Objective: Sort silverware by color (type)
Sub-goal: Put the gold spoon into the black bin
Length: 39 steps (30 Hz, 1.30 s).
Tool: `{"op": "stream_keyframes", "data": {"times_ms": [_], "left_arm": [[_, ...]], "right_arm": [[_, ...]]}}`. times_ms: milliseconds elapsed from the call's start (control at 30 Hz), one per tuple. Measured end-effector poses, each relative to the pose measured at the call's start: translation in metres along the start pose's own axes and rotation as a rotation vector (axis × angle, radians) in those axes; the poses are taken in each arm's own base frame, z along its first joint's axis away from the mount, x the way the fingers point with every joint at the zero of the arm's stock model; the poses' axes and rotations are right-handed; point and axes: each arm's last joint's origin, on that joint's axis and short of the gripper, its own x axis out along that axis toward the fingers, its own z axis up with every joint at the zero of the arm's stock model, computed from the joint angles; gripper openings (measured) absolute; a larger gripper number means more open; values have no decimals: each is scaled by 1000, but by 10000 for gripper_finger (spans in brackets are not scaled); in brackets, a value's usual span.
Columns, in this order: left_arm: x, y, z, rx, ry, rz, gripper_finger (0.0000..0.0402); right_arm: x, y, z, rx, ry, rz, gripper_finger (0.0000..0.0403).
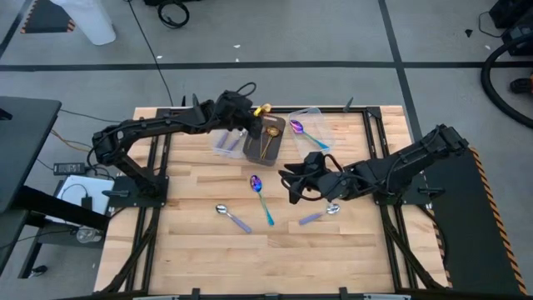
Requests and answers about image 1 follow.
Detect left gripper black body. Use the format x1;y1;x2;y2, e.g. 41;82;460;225
212;90;262;130

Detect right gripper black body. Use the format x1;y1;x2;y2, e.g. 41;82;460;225
301;164;349;201

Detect dark grey plastic storage bin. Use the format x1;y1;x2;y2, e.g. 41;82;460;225
242;114;287;168

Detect clear plastic storage bin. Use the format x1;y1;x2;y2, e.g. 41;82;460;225
287;107;335;160
212;127;247;160

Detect iridescent rainbow spoon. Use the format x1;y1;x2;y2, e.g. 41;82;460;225
249;174;276;227
289;119;331;152

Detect large hazard-striped black mat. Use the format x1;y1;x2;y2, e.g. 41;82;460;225
416;146;529;296

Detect white flat box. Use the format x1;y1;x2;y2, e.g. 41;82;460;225
56;174;117;226

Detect white plastic cylinder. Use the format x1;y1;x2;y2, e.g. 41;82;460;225
49;0;117;46

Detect black power adapter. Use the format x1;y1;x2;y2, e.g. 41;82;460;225
52;162;87;177

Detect clear plastic bottle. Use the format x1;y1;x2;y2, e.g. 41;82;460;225
75;226;103;245

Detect small hazard-striped black mat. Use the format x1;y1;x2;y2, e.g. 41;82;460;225
19;0;77;34

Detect black desk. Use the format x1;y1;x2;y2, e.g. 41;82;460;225
0;95;110;279

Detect black equipment case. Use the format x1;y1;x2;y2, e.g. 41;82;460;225
489;0;533;58

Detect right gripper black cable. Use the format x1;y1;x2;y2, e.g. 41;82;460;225
277;153;335;203

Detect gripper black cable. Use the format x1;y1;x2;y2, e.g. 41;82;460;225
277;153;335;203
234;81;257;99

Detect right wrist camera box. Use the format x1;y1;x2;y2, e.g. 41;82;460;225
306;151;326;168

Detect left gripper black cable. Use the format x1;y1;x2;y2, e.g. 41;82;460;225
234;81;257;99

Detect thin black floor cable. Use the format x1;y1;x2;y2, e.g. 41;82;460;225
124;0;174;108

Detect coiled black cable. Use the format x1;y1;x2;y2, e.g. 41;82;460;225
157;0;191;29

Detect black vacuum hose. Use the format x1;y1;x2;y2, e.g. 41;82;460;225
481;35;533;130

